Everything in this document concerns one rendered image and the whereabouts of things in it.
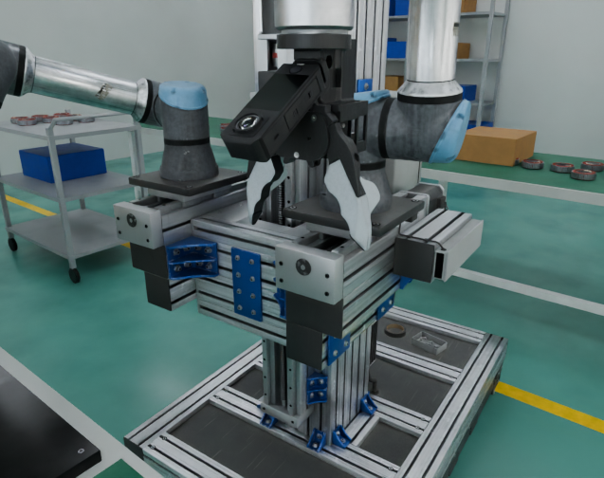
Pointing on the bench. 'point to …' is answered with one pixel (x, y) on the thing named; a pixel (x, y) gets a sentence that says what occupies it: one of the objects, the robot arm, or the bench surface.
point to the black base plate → (27, 432)
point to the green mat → (118, 471)
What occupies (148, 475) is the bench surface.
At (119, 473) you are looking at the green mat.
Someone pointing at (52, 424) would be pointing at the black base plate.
